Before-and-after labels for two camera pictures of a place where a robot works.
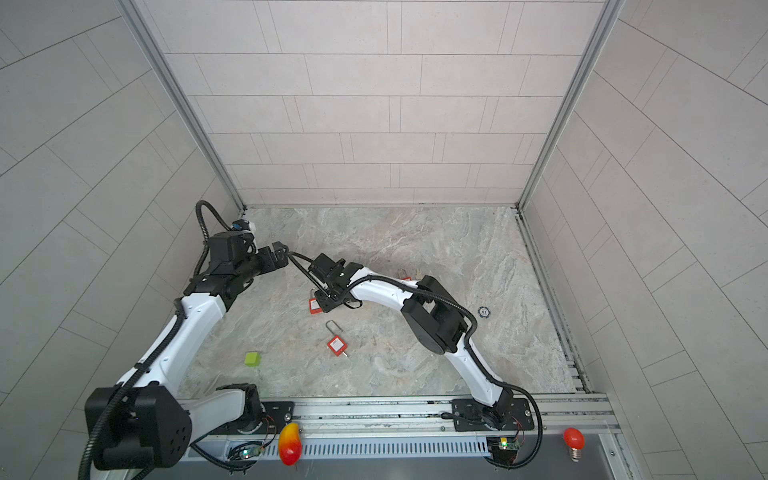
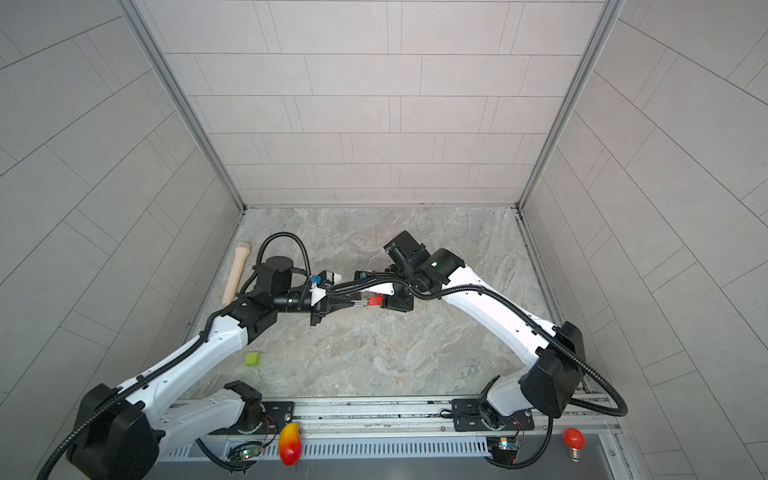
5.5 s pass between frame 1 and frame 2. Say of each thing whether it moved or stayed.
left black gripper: moved
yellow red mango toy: stayed
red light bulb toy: stayed
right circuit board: stayed
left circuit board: stayed
